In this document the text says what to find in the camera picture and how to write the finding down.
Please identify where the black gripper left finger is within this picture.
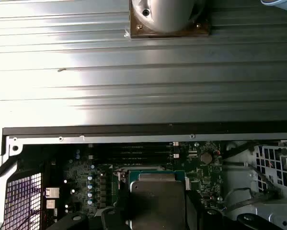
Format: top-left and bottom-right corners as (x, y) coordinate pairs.
(46, 189), (131, 230)

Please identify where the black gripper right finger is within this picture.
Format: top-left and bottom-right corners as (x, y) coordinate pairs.
(186, 191), (287, 230)

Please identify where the silver green CPU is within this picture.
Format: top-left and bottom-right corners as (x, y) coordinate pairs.
(128, 170), (187, 230)

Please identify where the CPU socket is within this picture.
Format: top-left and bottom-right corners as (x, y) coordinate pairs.
(112, 167), (192, 192)

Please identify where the black RAM slot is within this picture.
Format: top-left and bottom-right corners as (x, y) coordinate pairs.
(88, 154), (181, 160)
(88, 148), (181, 154)
(88, 142), (181, 149)
(92, 160), (181, 166)

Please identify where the green motherboard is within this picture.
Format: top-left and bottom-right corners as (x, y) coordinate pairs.
(61, 141), (224, 230)

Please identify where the round coin cell battery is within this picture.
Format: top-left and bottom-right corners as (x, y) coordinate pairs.
(200, 152), (213, 165)

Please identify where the silver network port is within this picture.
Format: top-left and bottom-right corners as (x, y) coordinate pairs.
(45, 187), (60, 199)

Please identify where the silver drive cage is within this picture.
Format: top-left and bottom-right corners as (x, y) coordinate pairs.
(252, 140), (287, 192)

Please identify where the black PC case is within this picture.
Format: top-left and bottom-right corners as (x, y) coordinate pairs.
(0, 124), (287, 230)

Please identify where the pale blue rounded cap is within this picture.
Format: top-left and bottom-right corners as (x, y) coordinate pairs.
(260, 0), (287, 12)

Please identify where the square brown base plate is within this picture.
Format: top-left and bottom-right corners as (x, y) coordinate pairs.
(129, 0), (211, 39)

